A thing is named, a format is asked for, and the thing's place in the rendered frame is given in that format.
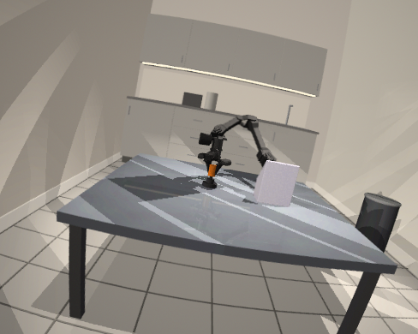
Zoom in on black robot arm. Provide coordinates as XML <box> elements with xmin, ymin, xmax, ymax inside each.
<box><xmin>199</xmin><ymin>115</ymin><xmax>277</xmax><ymax>168</ymax></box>

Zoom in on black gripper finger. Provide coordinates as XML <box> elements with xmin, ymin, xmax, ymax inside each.
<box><xmin>203</xmin><ymin>160</ymin><xmax>212</xmax><ymax>173</ymax></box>
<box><xmin>215</xmin><ymin>164</ymin><xmax>223</xmax><ymax>175</ymax></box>

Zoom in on orange tapered knob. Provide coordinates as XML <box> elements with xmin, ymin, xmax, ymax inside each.
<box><xmin>208</xmin><ymin>164</ymin><xmax>216</xmax><ymax>176</ymax></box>

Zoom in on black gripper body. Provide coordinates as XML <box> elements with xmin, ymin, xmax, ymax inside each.
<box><xmin>198</xmin><ymin>146</ymin><xmax>231</xmax><ymax>166</ymax></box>

